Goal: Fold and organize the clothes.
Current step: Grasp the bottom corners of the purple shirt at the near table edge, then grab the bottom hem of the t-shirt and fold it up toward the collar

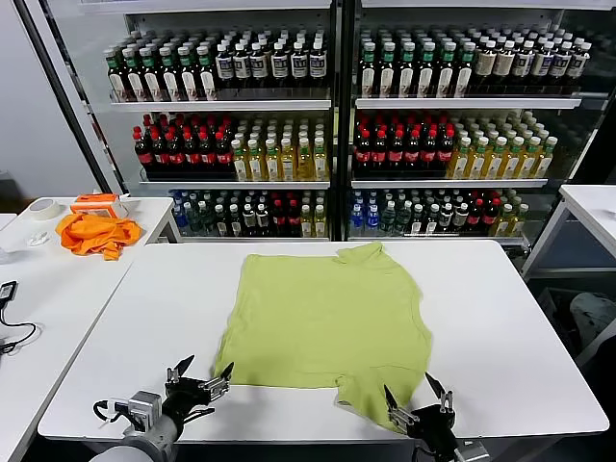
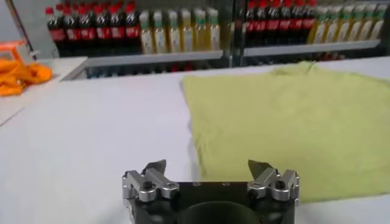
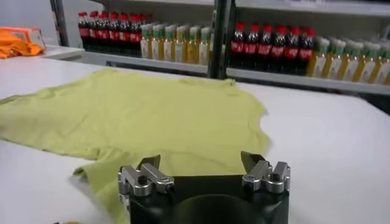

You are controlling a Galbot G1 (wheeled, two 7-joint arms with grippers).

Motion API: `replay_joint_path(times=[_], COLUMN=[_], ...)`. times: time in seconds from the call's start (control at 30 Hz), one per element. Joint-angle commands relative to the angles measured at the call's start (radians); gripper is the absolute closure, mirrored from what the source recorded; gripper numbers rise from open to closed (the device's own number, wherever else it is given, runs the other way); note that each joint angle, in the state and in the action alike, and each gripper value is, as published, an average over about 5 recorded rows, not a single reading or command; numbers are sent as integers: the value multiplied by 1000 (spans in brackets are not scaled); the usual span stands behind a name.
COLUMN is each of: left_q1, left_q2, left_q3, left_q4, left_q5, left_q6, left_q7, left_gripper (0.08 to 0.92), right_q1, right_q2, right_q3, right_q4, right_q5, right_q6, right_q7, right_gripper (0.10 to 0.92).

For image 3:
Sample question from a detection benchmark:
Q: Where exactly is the light green t-shirt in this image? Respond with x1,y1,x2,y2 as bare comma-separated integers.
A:
0,68,272,224

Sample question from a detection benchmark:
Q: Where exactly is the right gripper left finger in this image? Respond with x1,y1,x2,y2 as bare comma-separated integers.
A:
118,154,176,198

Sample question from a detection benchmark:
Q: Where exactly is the white side table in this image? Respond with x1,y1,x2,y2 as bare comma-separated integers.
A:
38,44,87,61

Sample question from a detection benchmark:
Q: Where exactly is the crumpled orange cloth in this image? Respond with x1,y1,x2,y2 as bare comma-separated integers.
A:
0,30,46,60

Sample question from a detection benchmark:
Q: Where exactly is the cola bottle red cap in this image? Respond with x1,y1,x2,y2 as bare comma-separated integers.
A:
88,10,100,52
77,11,91,51
297,27,316,75
283,26,301,74
230,21,247,69
97,11,110,53
118,12,131,55
257,24,274,71
270,25,288,72
243,23,260,71
129,13,143,57
108,11,120,54

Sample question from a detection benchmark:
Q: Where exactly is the orange and white box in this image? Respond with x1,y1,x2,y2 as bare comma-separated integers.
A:
0,26,47,49

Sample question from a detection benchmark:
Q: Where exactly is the yellow juice bottle green label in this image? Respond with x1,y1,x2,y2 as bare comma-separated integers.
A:
306,36,330,77
355,42,381,83
198,26,213,66
163,24,177,61
151,24,165,60
140,23,153,59
322,38,347,79
186,26,201,64
370,44,390,85
342,41,364,82
175,25,189,63

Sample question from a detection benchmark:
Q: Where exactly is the white metal shelf board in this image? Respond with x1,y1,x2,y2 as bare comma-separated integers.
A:
71,50,211,75
103,0,216,6
225,67,390,96
236,0,390,18

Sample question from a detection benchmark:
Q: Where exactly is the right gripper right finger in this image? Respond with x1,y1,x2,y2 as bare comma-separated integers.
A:
240,151,291,194

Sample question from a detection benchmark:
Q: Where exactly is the black framed glass door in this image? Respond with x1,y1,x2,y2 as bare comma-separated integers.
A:
49,0,70,47

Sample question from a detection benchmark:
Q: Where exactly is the drinks display cabinet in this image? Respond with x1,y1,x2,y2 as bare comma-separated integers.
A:
71,0,223,77
222,0,390,97

